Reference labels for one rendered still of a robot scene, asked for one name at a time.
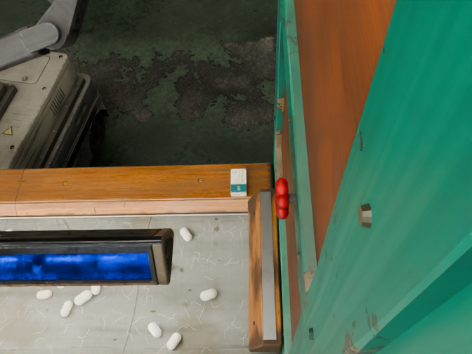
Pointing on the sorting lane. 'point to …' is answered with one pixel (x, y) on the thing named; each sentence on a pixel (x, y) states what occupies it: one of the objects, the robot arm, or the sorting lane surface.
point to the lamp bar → (86, 257)
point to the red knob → (283, 198)
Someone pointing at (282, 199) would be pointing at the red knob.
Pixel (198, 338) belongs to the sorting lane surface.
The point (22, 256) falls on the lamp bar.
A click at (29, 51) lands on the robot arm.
